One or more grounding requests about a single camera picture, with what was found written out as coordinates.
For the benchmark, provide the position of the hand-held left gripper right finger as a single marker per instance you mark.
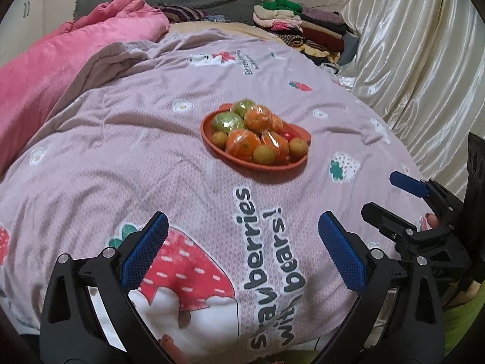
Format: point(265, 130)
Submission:
point(343, 254)

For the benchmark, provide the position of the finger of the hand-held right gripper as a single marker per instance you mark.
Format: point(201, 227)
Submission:
point(407, 184)
point(379, 218)

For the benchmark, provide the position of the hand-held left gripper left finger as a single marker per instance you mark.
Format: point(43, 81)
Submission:
point(146, 250)

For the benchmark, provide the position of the brown longan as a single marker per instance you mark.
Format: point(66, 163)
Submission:
point(298, 146)
point(262, 154)
point(219, 138)

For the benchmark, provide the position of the red tomato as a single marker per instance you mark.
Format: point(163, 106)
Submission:
point(288, 135)

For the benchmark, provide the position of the plastic-wrapped orange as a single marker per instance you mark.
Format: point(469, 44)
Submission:
point(258, 118)
point(274, 145)
point(277, 123)
point(242, 143)

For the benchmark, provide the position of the orange plastic plate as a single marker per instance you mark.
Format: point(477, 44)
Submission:
point(246, 163)

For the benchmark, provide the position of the plastic-wrapped green citrus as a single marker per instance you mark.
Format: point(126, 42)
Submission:
point(227, 122)
point(244, 107)

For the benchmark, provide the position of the person's right forearm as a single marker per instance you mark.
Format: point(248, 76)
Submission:
point(468, 294)

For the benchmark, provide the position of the person's right hand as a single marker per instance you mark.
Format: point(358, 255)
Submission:
point(432, 222)

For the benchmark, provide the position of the person's left hand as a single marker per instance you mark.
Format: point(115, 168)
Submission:
point(172, 349)

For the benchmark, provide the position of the green clothing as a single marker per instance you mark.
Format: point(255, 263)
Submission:
point(466, 333)

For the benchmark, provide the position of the pink printed blanket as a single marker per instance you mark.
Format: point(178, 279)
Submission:
point(132, 159)

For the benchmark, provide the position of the cream satin curtain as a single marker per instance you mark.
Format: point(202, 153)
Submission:
point(416, 64)

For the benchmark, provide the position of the pile of folded clothes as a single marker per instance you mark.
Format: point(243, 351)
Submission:
point(303, 26)

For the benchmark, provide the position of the pink quilt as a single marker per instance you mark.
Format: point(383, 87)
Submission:
point(57, 57)

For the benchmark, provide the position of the dark striped cloth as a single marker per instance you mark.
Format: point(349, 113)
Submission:
point(182, 13)

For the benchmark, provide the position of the white wardrobe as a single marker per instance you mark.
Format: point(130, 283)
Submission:
point(22, 19)

